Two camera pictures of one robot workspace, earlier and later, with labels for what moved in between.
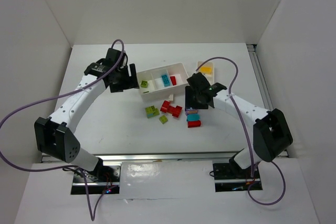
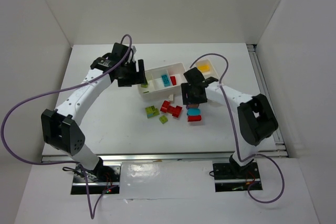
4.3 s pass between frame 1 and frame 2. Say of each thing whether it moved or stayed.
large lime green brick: stayed
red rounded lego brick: moved
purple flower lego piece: moved
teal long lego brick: stayed
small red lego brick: stayed
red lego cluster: stayed
